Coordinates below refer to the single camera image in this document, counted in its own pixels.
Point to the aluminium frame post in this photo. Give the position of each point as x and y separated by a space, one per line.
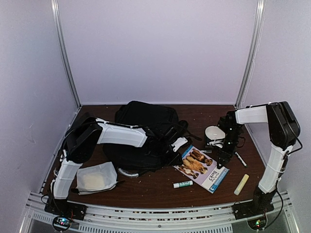
64 54
254 45

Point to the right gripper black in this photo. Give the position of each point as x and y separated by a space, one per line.
223 156

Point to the dog picture book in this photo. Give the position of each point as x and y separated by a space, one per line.
202 169

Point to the black student backpack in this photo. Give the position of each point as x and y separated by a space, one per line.
128 141

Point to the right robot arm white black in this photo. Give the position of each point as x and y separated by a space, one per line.
284 131

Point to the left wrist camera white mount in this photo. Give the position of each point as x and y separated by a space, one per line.
178 143

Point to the right aluminium frame post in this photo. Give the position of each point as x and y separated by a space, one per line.
254 45

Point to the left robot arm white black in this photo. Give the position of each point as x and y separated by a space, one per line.
77 148

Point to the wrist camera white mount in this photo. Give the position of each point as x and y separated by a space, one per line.
178 143
215 143

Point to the white green glue stick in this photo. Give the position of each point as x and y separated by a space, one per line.
183 184

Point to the white blue ceramic bowl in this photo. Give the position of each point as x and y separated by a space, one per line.
214 132

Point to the blue capped white marker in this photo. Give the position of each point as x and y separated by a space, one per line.
241 160

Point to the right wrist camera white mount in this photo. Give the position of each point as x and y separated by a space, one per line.
215 143

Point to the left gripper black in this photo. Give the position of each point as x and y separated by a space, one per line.
174 162

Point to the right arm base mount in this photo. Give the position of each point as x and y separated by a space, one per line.
247 209

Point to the left aluminium frame post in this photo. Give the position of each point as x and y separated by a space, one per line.
64 54

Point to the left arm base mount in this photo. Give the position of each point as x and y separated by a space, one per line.
68 209

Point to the white pouch with zipper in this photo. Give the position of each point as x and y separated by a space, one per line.
95 179

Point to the pale yellow highlighter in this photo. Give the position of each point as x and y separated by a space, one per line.
241 184

